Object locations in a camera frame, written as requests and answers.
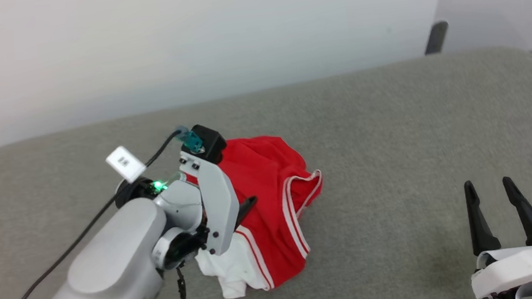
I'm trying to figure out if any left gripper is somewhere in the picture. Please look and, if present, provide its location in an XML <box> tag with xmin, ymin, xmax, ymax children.
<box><xmin>178</xmin><ymin>146</ymin><xmax>263</xmax><ymax>259</ymax></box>

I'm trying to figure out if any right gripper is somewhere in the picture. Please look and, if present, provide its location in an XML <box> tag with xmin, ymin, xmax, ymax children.
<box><xmin>461</xmin><ymin>174</ymin><xmax>532</xmax><ymax>299</ymax></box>

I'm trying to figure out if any red and white garment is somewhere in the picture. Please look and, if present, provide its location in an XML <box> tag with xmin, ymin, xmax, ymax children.
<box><xmin>181</xmin><ymin>130</ymin><xmax>334</xmax><ymax>299</ymax></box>

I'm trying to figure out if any grey fabric sofa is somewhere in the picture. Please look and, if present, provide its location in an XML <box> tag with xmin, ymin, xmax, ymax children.
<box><xmin>0</xmin><ymin>43</ymin><xmax>532</xmax><ymax>299</ymax></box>

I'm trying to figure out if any teal cable connector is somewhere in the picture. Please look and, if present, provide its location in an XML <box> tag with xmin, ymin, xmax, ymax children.
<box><xmin>180</xmin><ymin>128</ymin><xmax>205</xmax><ymax>155</ymax></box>

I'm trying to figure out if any short black looped cable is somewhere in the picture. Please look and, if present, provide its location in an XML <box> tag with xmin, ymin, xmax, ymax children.
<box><xmin>138</xmin><ymin>266</ymin><xmax>188</xmax><ymax>299</ymax></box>

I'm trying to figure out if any white cable label tag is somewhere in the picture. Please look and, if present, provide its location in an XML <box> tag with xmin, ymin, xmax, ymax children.
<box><xmin>104</xmin><ymin>143</ymin><xmax>148</xmax><ymax>183</ymax></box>

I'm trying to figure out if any grey partition post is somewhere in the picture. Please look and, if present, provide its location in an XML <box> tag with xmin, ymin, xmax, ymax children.
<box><xmin>422</xmin><ymin>20</ymin><xmax>451</xmax><ymax>55</ymax></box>

